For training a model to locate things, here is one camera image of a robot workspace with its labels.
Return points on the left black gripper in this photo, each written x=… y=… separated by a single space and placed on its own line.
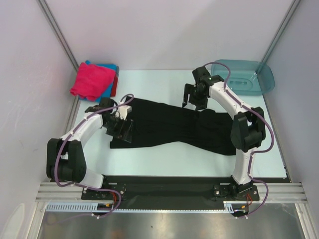
x=120 y=133

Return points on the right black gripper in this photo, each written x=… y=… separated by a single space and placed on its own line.
x=189 y=89

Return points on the black t shirt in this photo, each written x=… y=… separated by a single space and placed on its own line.
x=158 y=123

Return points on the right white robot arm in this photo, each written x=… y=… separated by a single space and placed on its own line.
x=248 y=129

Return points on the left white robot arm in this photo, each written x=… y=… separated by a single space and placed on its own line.
x=66 y=163

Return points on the blue folded t shirt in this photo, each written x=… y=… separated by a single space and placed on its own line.
x=97 y=82

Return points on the red folded t shirt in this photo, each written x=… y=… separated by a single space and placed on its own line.
x=114 y=86

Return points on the teal plastic bin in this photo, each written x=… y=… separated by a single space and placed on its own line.
x=247 y=78

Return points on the pink folded t shirt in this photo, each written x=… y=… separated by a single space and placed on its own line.
x=77 y=86

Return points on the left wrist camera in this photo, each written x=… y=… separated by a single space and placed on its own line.
x=123 y=111

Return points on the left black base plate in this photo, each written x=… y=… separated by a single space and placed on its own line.
x=94 y=195

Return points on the left white cable duct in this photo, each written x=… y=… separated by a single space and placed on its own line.
x=79 y=207

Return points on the white cable duct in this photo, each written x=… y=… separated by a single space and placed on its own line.
x=238 y=206
x=79 y=207

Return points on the right white cable duct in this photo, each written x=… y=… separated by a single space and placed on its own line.
x=238 y=206

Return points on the right aluminium corner post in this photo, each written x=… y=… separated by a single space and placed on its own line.
x=281 y=29

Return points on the aluminium corner post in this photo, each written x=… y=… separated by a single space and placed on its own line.
x=281 y=29
x=53 y=23

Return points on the left aluminium corner post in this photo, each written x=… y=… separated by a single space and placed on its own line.
x=53 y=23

